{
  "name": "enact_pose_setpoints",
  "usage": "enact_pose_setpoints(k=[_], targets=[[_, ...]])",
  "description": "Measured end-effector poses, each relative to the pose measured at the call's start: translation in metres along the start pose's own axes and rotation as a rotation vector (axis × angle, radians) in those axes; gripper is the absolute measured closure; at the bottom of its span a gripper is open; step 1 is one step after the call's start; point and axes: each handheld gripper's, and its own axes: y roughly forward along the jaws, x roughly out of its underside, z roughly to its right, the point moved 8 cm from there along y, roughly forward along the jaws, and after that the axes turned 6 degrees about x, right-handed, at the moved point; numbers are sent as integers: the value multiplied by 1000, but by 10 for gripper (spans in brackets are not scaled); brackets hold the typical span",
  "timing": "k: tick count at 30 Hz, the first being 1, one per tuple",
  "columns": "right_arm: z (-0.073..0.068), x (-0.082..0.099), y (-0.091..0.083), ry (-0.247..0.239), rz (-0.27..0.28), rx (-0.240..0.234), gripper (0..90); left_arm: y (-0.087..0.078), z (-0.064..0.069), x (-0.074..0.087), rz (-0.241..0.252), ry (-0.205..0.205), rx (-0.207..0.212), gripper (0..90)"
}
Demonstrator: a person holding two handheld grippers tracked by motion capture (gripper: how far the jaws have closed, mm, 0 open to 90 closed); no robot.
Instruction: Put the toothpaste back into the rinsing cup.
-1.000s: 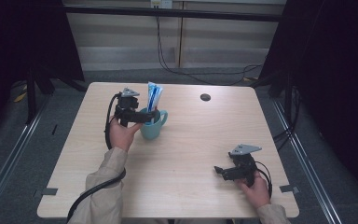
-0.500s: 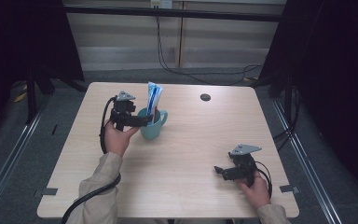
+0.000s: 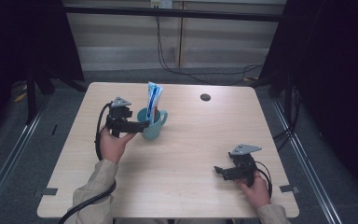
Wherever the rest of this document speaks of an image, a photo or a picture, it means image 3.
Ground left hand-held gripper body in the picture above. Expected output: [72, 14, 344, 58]
[104, 96, 143, 138]

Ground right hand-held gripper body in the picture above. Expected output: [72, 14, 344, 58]
[222, 143, 263, 189]

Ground teal cup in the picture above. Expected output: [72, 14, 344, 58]
[136, 106, 169, 141]

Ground blue and white toothpaste tube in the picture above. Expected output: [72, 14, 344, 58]
[146, 81, 164, 125]

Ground person's left hand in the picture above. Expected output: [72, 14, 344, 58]
[99, 125, 137, 165]

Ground person's right hand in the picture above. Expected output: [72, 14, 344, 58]
[234, 171, 271, 209]

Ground grey tape piece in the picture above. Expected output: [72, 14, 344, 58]
[41, 187, 59, 196]
[279, 184, 300, 194]

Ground black stand leg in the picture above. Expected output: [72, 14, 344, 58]
[26, 69, 38, 125]

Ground yellow floor tape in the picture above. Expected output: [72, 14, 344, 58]
[13, 83, 29, 104]

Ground black horizontal bar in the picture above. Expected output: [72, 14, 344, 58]
[63, 5, 288, 22]

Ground black curtain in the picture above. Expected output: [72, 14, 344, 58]
[257, 0, 358, 203]
[0, 0, 85, 147]

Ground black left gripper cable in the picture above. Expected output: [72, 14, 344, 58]
[57, 102, 118, 224]

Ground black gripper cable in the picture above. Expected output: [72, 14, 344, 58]
[57, 102, 118, 224]
[254, 161, 274, 200]

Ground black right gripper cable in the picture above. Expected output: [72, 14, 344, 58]
[254, 161, 274, 200]

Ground black floor cable bundle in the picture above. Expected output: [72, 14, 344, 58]
[273, 87, 302, 150]

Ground metal floor rail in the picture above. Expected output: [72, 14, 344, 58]
[271, 99, 343, 224]
[0, 92, 52, 216]

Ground black wall cable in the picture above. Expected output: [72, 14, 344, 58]
[155, 7, 264, 87]

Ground white wall outlet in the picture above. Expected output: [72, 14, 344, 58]
[149, 0, 173, 9]

